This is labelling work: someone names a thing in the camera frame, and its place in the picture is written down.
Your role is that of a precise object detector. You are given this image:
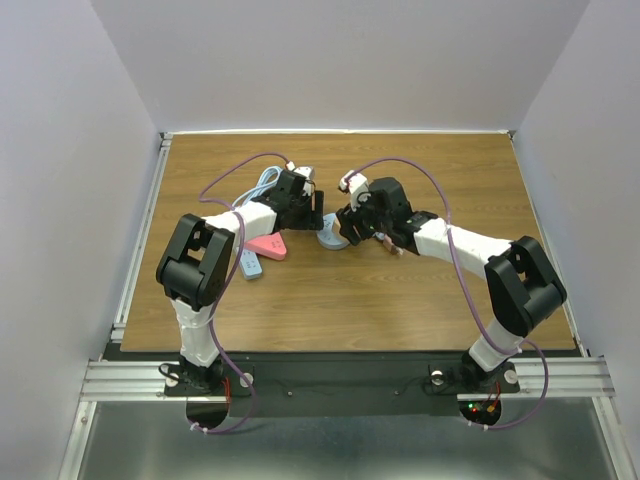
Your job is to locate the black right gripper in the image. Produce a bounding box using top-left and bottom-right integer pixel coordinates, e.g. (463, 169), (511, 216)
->
(337, 188), (392, 246)

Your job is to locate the white round power strip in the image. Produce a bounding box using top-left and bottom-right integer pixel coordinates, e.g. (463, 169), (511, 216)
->
(316, 213), (350, 251)

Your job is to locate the pink triangular power strip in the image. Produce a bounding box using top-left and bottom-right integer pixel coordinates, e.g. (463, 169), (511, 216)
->
(245, 232), (287, 261)

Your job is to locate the white rectangular power strip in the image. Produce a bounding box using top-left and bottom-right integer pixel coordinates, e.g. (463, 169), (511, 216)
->
(240, 250), (263, 281)

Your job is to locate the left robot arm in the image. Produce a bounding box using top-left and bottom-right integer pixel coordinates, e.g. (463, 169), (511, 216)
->
(156, 166), (324, 394)

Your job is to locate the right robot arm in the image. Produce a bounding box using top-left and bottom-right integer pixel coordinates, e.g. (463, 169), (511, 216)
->
(336, 172), (567, 390)

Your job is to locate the small pink plug adapter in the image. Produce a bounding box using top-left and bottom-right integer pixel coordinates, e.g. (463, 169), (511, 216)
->
(381, 235), (404, 256)

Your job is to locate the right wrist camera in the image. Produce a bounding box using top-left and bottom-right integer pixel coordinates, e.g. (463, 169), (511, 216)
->
(338, 170), (371, 211)

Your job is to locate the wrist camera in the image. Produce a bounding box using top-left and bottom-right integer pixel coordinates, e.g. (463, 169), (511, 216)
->
(338, 170), (371, 211)
(285, 161), (315, 182)

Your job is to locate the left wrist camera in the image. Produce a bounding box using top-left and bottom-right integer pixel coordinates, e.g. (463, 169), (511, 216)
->
(285, 161), (315, 182)

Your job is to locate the white power strip cable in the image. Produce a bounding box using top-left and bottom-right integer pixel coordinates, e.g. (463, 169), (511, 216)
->
(232, 166), (284, 207)

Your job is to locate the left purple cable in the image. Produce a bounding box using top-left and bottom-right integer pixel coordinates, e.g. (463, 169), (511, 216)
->
(188, 152), (296, 436)

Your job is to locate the purple cable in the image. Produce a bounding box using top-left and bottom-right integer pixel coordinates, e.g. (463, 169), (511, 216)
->
(188, 152), (296, 436)
(349, 157), (550, 431)

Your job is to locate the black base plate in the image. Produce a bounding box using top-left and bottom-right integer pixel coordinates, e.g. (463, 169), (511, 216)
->
(159, 351), (520, 418)

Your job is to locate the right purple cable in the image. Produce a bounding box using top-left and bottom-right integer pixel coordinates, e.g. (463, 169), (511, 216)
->
(349, 157), (550, 431)

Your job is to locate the aluminium left rail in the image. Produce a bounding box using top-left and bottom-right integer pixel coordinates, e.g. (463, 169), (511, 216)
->
(109, 132), (173, 343)

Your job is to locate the aluminium rail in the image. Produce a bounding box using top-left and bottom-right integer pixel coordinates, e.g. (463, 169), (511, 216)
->
(80, 357), (616, 402)
(109, 132), (173, 343)

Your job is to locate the aluminium front rail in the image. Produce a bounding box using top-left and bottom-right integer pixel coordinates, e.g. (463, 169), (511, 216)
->
(80, 357), (616, 402)

